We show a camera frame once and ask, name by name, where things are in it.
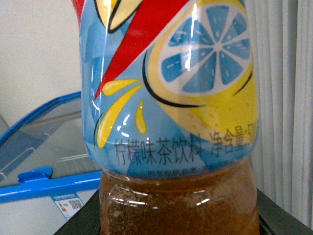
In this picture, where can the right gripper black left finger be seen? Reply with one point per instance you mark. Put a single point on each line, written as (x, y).
(86, 221)

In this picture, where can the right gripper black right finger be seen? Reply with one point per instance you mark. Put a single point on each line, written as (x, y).
(275, 221)

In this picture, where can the energy label sticker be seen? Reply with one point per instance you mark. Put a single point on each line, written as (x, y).
(69, 204)

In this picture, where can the white pleated curtain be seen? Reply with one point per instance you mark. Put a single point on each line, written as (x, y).
(282, 161)

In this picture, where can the blue framed glass freezer lid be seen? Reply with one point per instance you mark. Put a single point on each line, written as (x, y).
(43, 154)

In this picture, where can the lemon tea drink bottle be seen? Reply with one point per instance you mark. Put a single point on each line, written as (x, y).
(170, 112)

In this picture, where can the white chest freezer blue trim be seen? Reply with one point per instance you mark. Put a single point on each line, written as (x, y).
(35, 216)

